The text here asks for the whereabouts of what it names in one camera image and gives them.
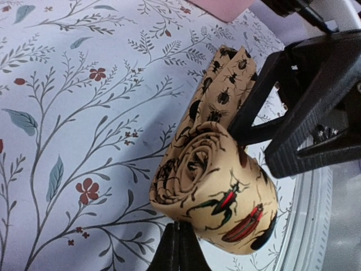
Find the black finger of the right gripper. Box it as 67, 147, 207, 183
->
230, 30, 360, 178

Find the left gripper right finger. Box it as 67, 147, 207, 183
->
179, 221, 210, 271

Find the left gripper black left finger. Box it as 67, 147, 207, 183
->
148, 222, 179, 271

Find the yellow beetle-print tie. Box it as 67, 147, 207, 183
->
149, 46, 278, 255

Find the pink divided organizer tray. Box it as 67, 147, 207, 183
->
189, 0, 255, 23

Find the floral table mat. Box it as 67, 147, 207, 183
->
1, 1, 284, 270

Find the front aluminium rail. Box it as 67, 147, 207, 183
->
270, 166, 361, 271

